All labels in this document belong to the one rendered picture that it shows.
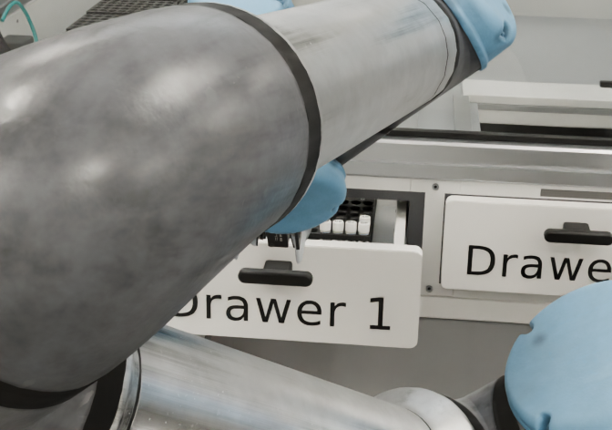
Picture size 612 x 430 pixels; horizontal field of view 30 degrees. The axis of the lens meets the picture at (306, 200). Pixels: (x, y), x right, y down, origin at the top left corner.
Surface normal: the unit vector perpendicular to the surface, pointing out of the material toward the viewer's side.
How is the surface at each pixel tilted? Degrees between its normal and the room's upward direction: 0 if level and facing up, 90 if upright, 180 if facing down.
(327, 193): 123
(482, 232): 90
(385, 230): 0
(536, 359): 38
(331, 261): 90
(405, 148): 90
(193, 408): 68
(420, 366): 90
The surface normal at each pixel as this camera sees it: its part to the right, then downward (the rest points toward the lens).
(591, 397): -0.57, -0.66
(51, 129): 0.10, -0.48
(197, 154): 0.61, -0.15
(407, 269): -0.11, 0.36
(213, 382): 0.77, -0.41
